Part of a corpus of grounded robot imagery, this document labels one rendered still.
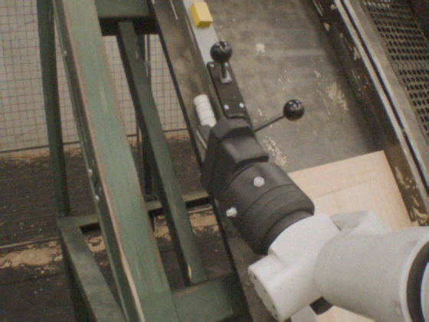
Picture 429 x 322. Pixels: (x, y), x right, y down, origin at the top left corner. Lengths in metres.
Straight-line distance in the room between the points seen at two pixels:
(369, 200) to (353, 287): 0.64
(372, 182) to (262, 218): 0.56
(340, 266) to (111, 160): 0.41
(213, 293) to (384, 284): 0.50
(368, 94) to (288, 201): 0.64
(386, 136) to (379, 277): 0.76
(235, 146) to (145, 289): 0.25
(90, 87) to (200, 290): 0.39
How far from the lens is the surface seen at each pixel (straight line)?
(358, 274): 0.27
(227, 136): 0.48
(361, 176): 0.91
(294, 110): 0.66
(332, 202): 0.83
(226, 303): 0.72
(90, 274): 1.36
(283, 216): 0.41
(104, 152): 0.62
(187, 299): 0.69
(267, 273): 0.38
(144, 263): 0.59
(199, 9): 0.83
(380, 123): 1.00
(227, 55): 0.65
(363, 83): 1.02
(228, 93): 0.74
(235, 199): 0.44
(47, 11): 1.36
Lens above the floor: 1.55
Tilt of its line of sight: 19 degrees down
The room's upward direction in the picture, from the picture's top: straight up
